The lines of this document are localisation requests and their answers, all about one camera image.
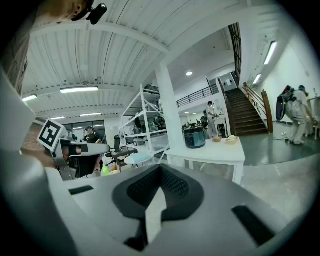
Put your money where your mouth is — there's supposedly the white console table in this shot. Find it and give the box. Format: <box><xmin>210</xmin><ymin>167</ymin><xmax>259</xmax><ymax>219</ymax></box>
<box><xmin>214</xmin><ymin>116</ymin><xmax>230</xmax><ymax>139</ymax></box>

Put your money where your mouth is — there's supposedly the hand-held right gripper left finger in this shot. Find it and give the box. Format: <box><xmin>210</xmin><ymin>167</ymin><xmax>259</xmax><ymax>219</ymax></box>
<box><xmin>62</xmin><ymin>164</ymin><xmax>161</xmax><ymax>256</ymax></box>

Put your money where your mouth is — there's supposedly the round white side table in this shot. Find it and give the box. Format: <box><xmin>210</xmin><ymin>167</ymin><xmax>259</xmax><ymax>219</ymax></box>
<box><xmin>124</xmin><ymin>152</ymin><xmax>154</xmax><ymax>166</ymax></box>

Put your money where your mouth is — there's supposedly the black balcony railing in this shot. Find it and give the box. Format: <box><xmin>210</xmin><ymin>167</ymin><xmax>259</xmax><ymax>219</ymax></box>
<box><xmin>228</xmin><ymin>22</ymin><xmax>243</xmax><ymax>81</ymax></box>
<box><xmin>176</xmin><ymin>83</ymin><xmax>220</xmax><ymax>108</ymax></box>

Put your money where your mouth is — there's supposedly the dark wooden staircase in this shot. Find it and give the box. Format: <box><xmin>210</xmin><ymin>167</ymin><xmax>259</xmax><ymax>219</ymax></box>
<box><xmin>224</xmin><ymin>87</ymin><xmax>270</xmax><ymax>137</ymax></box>

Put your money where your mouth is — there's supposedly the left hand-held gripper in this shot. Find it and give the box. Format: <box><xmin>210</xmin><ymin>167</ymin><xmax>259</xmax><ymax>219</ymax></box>
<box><xmin>36</xmin><ymin>118</ymin><xmax>111</xmax><ymax>181</ymax></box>

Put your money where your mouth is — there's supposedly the black head-worn camera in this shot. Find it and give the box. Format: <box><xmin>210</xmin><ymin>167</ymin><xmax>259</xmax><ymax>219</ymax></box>
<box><xmin>71</xmin><ymin>2</ymin><xmax>108</xmax><ymax>26</ymax></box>

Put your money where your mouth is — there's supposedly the black pressure cooker pot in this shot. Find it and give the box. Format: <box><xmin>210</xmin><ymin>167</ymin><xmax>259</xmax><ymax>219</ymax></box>
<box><xmin>183</xmin><ymin>129</ymin><xmax>207</xmax><ymax>150</ymax></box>

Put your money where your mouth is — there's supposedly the person's left forearm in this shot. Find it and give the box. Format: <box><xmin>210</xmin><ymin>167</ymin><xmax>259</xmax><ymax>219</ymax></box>
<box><xmin>21</xmin><ymin>147</ymin><xmax>56</xmax><ymax>168</ymax></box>

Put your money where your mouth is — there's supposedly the person's brown shirt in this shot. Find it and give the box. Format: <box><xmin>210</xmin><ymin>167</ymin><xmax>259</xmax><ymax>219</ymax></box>
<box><xmin>0</xmin><ymin>9</ymin><xmax>32</xmax><ymax>97</ymax></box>

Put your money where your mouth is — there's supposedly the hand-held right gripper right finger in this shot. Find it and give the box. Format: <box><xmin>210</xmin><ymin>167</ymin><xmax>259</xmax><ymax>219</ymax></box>
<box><xmin>147</xmin><ymin>164</ymin><xmax>302</xmax><ymax>256</ymax></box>

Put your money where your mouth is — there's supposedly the white metal shelf rack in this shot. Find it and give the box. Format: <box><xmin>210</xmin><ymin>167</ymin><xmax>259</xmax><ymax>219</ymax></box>
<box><xmin>121</xmin><ymin>84</ymin><xmax>171</xmax><ymax>166</ymax></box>

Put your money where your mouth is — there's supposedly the person's face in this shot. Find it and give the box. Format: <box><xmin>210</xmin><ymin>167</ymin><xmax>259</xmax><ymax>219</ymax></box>
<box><xmin>34</xmin><ymin>0</ymin><xmax>96</xmax><ymax>25</ymax></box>

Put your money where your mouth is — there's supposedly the yellow green plush toy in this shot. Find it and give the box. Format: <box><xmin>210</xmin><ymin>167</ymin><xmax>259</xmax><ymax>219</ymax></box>
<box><xmin>100</xmin><ymin>162</ymin><xmax>111</xmax><ymax>177</ymax></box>

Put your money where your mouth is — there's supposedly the wooden stair handrail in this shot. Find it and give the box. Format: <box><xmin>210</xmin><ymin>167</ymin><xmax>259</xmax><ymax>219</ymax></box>
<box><xmin>242</xmin><ymin>82</ymin><xmax>274</xmax><ymax>135</ymax></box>

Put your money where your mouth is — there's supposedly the white square table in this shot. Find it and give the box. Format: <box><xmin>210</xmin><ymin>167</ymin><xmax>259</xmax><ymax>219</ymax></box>
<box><xmin>165</xmin><ymin>136</ymin><xmax>246</xmax><ymax>186</ymax></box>

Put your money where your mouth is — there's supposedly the dark shell backpack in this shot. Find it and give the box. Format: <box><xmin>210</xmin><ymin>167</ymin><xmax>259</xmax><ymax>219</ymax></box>
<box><xmin>276</xmin><ymin>84</ymin><xmax>298</xmax><ymax>121</ymax></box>

